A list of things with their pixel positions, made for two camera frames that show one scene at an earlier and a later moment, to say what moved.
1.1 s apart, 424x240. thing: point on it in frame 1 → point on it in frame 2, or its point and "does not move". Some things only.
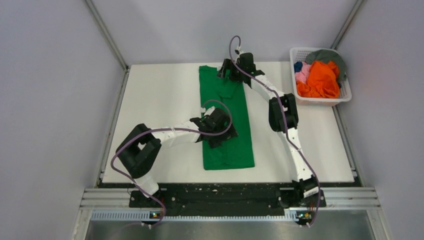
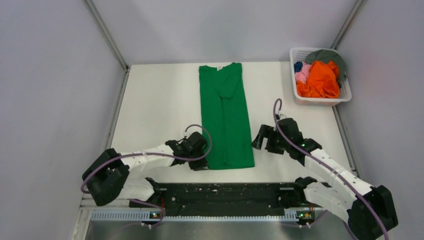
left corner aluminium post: x=112 y=42 does not move
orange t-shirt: x=322 y=81 does not move
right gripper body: x=235 y=73 → x=281 y=144
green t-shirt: x=236 y=152 does not move
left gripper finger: x=215 y=141 → x=198 y=165
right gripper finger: x=227 y=65 → x=267 y=132
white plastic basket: x=298 y=54 does not move
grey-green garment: x=327 y=55 does not move
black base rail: x=216 y=200 does not move
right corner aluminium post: x=354 y=10 does not move
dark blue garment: x=297 y=66 does not move
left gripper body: x=217 y=130 → x=194 y=154
